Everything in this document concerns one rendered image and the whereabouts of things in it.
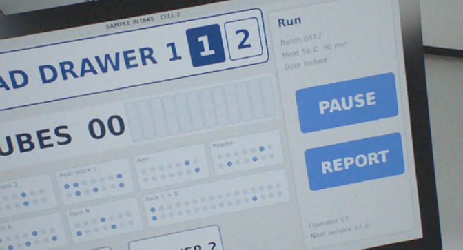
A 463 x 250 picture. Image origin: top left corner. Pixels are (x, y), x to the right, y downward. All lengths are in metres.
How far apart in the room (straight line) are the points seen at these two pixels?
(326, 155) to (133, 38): 0.22
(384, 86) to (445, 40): 2.20
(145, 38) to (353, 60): 0.20
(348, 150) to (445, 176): 1.49
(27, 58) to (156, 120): 0.13
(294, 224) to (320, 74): 0.15
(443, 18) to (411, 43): 2.09
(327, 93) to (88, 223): 0.27
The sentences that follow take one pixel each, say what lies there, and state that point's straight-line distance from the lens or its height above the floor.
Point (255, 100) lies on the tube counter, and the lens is 0.25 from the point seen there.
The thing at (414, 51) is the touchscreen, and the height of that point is 1.12.
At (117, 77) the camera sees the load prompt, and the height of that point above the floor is 1.14.
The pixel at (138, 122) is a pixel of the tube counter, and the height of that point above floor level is 1.11.
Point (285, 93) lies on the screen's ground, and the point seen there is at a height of 1.11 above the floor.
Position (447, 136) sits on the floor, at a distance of 1.96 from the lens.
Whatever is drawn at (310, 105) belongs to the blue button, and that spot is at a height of 1.10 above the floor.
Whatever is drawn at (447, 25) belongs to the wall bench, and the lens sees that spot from 2.43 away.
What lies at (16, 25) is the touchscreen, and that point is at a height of 1.19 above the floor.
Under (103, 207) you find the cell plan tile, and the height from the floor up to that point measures 1.05.
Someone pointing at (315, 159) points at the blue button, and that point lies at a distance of 0.27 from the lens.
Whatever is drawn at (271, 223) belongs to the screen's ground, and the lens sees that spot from 0.28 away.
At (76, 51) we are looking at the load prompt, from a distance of 0.28.
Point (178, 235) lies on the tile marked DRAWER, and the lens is 0.29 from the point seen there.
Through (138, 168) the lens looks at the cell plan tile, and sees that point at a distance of 0.27.
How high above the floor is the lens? 1.28
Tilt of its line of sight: 47 degrees down
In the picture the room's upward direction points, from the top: 9 degrees counter-clockwise
